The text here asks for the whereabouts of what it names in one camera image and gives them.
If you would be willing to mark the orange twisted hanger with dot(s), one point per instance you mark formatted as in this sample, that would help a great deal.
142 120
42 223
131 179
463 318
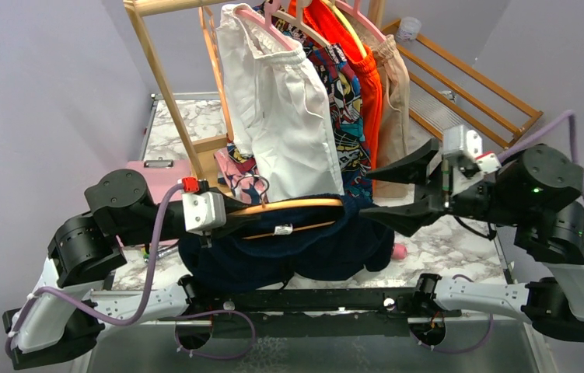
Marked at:
209 34

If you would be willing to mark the orange wooden hanger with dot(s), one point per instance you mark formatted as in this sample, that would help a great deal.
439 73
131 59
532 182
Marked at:
264 207

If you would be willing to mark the pink hanger right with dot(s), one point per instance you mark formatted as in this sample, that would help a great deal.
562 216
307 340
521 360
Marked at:
365 25

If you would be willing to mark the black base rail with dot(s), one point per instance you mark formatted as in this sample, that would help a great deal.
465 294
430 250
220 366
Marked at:
305 313

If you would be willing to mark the pink hanger left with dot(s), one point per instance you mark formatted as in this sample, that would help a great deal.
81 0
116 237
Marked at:
265 23

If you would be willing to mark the navy blue shorts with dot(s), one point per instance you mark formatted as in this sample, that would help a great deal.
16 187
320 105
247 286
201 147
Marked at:
319 243

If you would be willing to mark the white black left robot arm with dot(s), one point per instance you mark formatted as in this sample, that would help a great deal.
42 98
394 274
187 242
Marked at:
61 320

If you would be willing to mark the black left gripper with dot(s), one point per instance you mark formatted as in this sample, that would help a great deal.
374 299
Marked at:
232 222

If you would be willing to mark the wooden slatted shelf rack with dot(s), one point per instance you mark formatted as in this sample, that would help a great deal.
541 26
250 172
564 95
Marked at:
446 91

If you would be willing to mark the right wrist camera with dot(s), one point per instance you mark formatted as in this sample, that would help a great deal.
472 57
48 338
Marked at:
464 152

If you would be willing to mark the beige shorts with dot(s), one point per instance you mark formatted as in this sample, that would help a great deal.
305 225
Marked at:
394 129

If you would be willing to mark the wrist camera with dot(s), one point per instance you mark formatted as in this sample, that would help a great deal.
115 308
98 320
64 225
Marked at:
204 208
464 152

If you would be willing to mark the comic print shorts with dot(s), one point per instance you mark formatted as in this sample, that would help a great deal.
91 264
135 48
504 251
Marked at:
344 97

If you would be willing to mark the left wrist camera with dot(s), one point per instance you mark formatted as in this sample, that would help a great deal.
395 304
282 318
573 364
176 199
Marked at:
204 208

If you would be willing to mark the beige wooden hanger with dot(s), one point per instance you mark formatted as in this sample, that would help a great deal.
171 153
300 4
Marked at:
297 29

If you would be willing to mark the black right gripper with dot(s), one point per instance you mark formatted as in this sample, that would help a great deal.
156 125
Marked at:
412 169

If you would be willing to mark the yellow hanger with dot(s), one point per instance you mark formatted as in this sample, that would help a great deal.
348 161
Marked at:
347 26

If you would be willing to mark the pink hanger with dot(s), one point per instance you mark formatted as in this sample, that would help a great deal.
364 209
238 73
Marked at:
265 23
365 25

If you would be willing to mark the orange red shorts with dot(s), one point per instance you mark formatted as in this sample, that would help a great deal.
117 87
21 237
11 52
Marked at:
321 19

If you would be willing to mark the pink clipboard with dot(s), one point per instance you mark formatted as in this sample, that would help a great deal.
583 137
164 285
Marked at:
157 180

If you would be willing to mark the pink cylindrical bottle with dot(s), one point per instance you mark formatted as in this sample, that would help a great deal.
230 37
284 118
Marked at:
399 252

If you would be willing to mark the wooden clothes rack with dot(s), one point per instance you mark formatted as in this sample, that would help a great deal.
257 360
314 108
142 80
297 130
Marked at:
200 153

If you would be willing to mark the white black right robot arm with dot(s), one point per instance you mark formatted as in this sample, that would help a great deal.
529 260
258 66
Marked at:
538 191

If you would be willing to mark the white shorts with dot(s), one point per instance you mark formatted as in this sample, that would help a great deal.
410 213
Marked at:
279 110

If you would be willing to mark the clear paperclip jar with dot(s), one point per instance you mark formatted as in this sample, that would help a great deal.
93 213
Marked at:
408 29

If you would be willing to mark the pink navy patterned shorts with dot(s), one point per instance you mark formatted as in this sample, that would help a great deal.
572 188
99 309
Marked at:
240 174

